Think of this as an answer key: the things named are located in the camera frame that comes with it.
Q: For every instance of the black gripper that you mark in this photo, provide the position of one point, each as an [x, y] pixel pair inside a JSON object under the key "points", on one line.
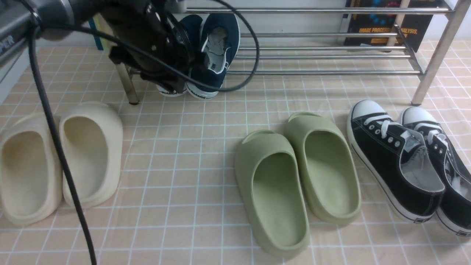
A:
{"points": [[147, 25]]}

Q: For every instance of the navy canvas shoe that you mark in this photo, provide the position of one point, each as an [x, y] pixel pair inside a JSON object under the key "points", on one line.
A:
{"points": [[219, 42], [191, 25]]}

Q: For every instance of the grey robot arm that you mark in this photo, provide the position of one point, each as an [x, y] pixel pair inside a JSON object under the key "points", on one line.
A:
{"points": [[25, 21]]}

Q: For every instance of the steel shoe rack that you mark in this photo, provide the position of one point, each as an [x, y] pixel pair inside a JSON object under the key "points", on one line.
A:
{"points": [[245, 64]]}

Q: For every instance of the teal and yellow book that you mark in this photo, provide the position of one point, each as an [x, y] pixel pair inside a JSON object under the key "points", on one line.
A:
{"points": [[98, 23]]}

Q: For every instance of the right cream foam slipper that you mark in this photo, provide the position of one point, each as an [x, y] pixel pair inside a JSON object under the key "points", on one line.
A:
{"points": [[91, 136]]}

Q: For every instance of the cream foam slipper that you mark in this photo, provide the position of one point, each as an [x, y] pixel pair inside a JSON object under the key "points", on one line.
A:
{"points": [[91, 136], [31, 177]]}

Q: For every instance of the left cream foam slipper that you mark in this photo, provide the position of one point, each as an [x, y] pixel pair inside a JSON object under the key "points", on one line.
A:
{"points": [[31, 177]]}

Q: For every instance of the left green foam slipper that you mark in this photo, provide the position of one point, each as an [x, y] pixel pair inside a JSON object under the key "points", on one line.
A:
{"points": [[267, 175]]}

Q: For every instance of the green foam slipper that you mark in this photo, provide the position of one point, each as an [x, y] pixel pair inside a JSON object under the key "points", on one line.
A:
{"points": [[327, 170], [267, 175]]}

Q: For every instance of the right green foam slipper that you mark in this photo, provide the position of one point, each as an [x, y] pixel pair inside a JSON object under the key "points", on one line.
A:
{"points": [[327, 170]]}

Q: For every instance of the black image processing book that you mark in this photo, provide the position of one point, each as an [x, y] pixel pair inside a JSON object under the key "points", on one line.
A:
{"points": [[413, 27]]}

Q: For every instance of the left black canvas sneaker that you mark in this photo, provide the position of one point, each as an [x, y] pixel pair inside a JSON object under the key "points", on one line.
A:
{"points": [[398, 158]]}

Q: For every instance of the black canvas sneaker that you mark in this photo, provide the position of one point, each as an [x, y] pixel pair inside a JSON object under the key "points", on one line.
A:
{"points": [[398, 158], [454, 211]]}

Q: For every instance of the right black canvas sneaker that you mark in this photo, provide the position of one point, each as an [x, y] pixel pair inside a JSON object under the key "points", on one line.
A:
{"points": [[454, 211]]}

